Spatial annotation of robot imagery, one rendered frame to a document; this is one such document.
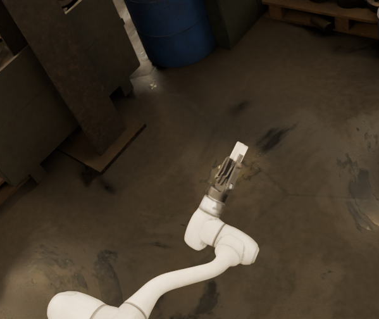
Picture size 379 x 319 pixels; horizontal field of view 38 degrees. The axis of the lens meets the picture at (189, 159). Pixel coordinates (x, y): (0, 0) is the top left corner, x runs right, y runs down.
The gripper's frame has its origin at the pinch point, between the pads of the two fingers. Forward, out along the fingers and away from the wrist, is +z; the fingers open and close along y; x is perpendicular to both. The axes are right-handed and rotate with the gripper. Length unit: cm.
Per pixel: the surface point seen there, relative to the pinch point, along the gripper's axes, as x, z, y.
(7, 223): 41, -113, -154
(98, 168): 4, -58, -149
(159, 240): -27, -70, -87
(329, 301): -87, -49, -12
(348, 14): -101, 102, -134
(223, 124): -52, 2, -130
